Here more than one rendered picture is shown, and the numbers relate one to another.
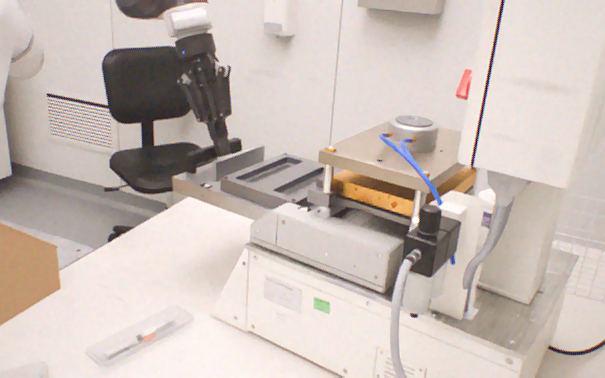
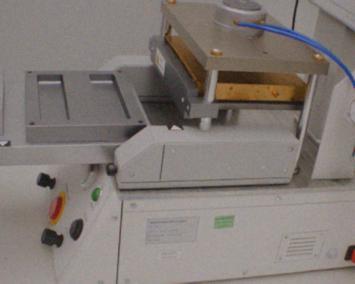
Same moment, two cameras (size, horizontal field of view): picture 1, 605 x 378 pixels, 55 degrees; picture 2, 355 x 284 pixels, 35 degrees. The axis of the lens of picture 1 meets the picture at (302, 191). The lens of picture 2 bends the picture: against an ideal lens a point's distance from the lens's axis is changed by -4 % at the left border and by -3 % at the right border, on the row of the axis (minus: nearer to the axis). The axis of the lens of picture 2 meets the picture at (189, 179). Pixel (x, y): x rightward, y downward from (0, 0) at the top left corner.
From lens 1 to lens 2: 67 cm
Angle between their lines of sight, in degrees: 47
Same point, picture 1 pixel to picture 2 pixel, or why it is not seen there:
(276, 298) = (163, 238)
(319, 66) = not seen: outside the picture
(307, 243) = (205, 164)
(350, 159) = (247, 58)
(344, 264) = (250, 170)
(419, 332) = (325, 203)
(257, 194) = (89, 130)
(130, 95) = not seen: outside the picture
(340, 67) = not seen: outside the picture
